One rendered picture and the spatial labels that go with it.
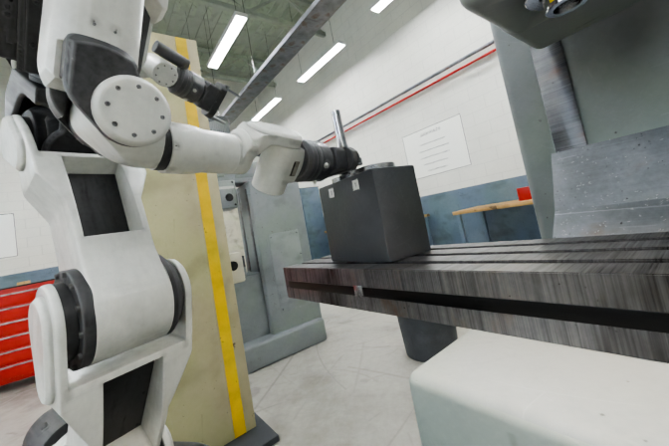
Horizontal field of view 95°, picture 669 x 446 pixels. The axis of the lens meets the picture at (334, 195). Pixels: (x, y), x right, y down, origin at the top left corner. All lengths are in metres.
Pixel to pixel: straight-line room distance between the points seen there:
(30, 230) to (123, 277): 8.65
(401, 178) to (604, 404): 0.45
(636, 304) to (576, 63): 0.62
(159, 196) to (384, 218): 1.43
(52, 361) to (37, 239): 8.61
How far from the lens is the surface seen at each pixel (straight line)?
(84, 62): 0.42
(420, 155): 5.79
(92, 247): 0.59
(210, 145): 0.48
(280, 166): 0.56
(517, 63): 0.96
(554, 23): 0.75
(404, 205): 0.65
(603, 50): 0.91
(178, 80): 1.06
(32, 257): 9.16
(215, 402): 2.02
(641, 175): 0.83
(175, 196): 1.86
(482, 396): 0.36
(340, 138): 0.78
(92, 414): 0.62
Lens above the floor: 1.06
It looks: 5 degrees up
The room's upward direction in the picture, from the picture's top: 11 degrees counter-clockwise
